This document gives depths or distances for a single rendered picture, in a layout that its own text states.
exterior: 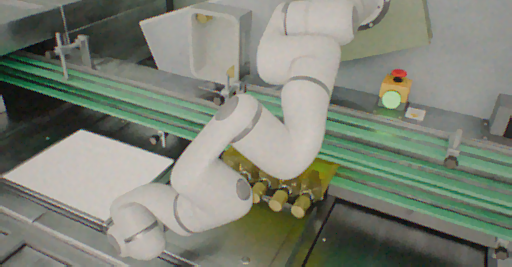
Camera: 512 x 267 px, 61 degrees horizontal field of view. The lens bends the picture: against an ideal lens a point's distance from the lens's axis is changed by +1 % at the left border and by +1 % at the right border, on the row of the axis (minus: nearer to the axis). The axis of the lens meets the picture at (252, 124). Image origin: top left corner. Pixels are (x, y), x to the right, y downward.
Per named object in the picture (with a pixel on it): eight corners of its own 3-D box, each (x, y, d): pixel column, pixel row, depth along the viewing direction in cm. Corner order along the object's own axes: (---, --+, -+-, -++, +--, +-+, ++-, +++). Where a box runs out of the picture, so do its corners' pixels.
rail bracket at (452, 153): (445, 138, 108) (439, 166, 98) (453, 113, 105) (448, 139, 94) (463, 143, 107) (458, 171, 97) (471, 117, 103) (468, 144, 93)
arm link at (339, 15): (369, 32, 95) (353, 51, 82) (312, 34, 101) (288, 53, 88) (368, -14, 91) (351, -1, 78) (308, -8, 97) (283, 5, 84)
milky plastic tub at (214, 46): (204, 67, 148) (190, 76, 141) (202, 1, 136) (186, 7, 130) (249, 77, 141) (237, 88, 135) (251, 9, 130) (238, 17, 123)
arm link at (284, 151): (300, 59, 70) (276, 128, 62) (349, 109, 76) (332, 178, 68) (245, 85, 80) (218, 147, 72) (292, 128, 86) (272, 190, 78)
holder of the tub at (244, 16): (206, 80, 151) (193, 89, 145) (203, 1, 137) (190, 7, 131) (249, 91, 144) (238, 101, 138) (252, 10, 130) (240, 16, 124)
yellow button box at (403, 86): (382, 95, 124) (376, 106, 118) (387, 71, 120) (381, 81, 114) (407, 101, 121) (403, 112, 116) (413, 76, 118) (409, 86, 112)
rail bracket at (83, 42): (97, 62, 166) (49, 84, 149) (90, 19, 157) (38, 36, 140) (107, 64, 164) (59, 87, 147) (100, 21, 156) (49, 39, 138)
